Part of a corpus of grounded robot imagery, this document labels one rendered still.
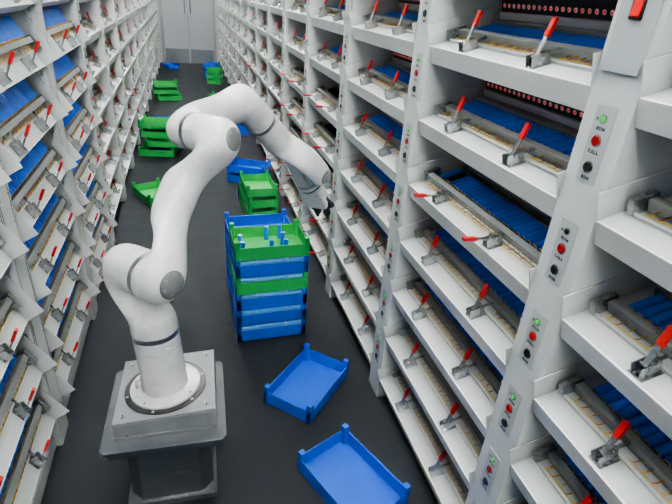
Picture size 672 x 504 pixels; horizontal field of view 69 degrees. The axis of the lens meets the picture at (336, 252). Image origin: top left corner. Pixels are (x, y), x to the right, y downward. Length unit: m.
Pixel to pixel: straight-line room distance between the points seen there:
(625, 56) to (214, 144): 0.86
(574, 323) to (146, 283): 0.91
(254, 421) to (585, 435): 1.15
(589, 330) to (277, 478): 1.09
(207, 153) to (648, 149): 0.91
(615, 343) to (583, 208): 0.23
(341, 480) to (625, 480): 0.93
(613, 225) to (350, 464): 1.17
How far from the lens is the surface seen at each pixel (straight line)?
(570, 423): 1.05
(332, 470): 1.71
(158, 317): 1.33
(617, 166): 0.87
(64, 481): 1.82
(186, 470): 1.58
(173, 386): 1.44
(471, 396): 1.32
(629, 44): 0.87
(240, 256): 1.95
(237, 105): 1.38
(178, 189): 1.27
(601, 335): 0.95
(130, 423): 1.43
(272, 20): 4.13
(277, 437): 1.80
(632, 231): 0.87
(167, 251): 1.23
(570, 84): 0.96
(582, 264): 0.93
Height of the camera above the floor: 1.35
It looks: 28 degrees down
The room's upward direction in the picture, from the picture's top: 5 degrees clockwise
